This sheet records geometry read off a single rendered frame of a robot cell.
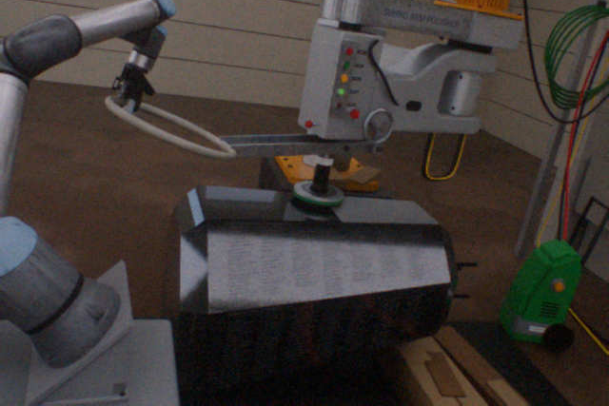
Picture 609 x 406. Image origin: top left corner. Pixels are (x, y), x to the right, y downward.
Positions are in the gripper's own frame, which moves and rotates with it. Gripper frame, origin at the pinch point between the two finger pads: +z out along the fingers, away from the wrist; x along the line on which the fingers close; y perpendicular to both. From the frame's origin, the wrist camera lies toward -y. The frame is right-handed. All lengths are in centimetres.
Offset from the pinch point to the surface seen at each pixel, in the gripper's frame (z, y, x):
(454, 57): -78, -80, 80
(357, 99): -44, -47, 62
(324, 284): 23, -36, 88
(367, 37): -66, -39, 58
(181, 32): -37, -453, -382
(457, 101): -63, -95, 86
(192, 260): 33, -7, 49
